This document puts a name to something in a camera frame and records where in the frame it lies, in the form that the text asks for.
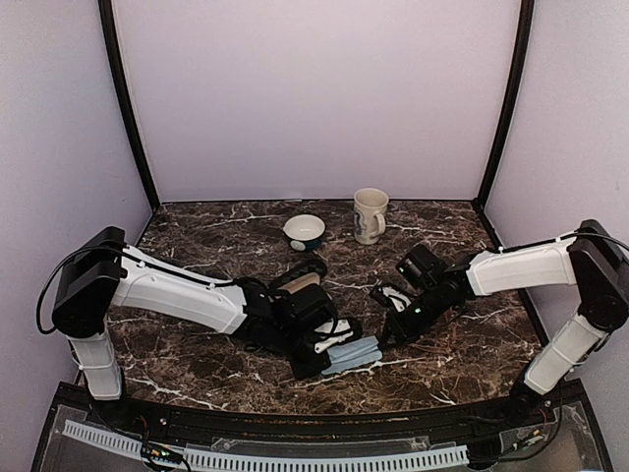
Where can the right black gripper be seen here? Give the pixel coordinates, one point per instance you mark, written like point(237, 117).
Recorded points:
point(403, 331)

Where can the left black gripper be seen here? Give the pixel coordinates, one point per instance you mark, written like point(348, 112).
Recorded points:
point(302, 372)

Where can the light blue cloth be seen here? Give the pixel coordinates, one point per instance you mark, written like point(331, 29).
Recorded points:
point(352, 355)

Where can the black checkered glasses case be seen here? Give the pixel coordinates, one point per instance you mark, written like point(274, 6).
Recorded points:
point(314, 265)

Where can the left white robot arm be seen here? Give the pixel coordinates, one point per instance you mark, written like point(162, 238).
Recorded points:
point(106, 272)

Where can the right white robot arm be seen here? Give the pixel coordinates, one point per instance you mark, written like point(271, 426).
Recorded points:
point(588, 258)

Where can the white seahorse mug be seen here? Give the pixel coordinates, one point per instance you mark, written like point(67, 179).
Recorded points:
point(370, 207)

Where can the white and navy bowl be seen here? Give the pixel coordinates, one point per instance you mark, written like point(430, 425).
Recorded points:
point(304, 232)

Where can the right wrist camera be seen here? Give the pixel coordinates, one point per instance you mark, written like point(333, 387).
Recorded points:
point(390, 297)

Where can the black front rail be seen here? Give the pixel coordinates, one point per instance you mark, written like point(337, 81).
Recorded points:
point(177, 424)

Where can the white slotted cable duct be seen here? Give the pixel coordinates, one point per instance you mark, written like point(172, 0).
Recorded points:
point(196, 458)

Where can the right black frame post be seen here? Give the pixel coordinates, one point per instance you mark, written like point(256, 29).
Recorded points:
point(509, 101)

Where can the black frame post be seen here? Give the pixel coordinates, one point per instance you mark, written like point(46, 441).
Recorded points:
point(509, 101)
point(117, 72)

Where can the left black frame post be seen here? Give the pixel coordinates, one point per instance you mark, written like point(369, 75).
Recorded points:
point(117, 72)

